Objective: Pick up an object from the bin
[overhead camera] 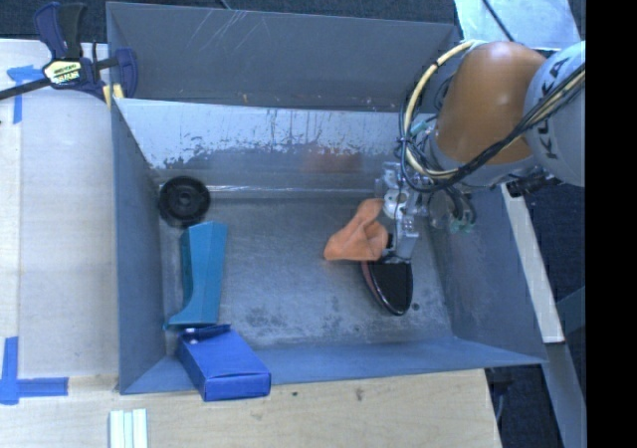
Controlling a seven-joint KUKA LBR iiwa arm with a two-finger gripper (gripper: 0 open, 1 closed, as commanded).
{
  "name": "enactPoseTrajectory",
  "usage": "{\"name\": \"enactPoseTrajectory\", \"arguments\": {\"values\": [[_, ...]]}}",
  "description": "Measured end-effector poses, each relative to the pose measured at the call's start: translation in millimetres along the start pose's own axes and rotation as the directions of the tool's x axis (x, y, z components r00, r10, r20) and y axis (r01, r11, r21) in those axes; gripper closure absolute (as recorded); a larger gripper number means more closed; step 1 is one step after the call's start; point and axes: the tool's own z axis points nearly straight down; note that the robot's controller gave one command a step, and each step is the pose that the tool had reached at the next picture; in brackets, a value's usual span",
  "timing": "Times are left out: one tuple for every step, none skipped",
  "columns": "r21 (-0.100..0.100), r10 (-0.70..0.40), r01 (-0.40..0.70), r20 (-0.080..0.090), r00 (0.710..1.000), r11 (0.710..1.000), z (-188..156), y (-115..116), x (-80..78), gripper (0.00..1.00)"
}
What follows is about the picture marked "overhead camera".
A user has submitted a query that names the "black cylinder on white bracket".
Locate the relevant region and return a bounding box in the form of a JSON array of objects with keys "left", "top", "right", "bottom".
[{"left": 505, "top": 169, "right": 560, "bottom": 198}]

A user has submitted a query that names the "teal boot-shaped box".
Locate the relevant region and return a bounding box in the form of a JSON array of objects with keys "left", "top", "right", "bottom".
[{"left": 163, "top": 220, "right": 230, "bottom": 331}]

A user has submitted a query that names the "orange cloth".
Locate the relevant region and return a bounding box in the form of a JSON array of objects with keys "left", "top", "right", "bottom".
[{"left": 322, "top": 197, "right": 390, "bottom": 263}]

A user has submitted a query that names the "pale wood flat board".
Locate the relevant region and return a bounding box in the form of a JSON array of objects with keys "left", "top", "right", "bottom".
[{"left": 18, "top": 87, "right": 121, "bottom": 380}]

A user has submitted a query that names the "grey metal bin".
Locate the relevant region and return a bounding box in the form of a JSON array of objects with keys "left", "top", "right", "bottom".
[{"left": 105, "top": 1, "right": 551, "bottom": 396}]

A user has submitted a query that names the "black round ribbed wheel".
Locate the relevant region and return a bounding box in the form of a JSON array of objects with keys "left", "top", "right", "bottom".
[{"left": 157, "top": 175, "right": 212, "bottom": 229}]

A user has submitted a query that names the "black oval disc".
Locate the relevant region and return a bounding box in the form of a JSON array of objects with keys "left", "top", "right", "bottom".
[{"left": 366, "top": 256, "right": 415, "bottom": 318}]

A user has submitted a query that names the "blue cardboard box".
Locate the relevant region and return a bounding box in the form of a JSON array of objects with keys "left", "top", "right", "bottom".
[{"left": 175, "top": 324, "right": 273, "bottom": 403}]

